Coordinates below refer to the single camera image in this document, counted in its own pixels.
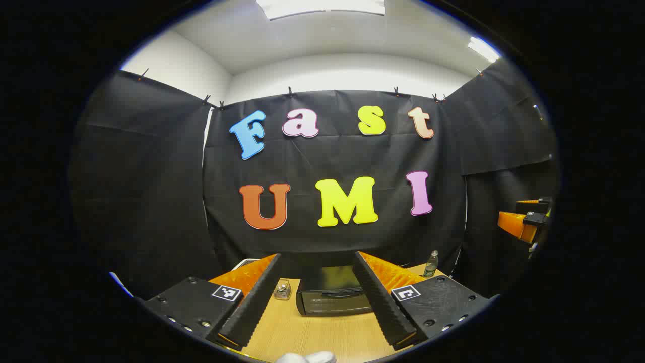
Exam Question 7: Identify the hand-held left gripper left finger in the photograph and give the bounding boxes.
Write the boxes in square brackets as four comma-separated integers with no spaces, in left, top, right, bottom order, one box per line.
[136,253,283,352]

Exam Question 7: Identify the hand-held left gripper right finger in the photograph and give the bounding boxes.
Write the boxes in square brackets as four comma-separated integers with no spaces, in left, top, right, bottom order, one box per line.
[352,251,492,351]

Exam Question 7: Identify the black electric oven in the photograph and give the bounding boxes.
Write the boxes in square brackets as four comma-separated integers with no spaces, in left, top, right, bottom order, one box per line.
[296,265,376,317]

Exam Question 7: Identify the black backdrop cloth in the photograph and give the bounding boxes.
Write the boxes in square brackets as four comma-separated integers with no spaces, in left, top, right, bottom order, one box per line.
[68,59,561,303]

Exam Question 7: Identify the small ceiling light panel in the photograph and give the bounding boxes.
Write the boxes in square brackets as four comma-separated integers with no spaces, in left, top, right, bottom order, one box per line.
[467,36,500,63]

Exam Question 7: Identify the large ceiling light panel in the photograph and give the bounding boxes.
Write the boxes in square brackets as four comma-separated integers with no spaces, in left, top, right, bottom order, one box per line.
[256,0,386,21]

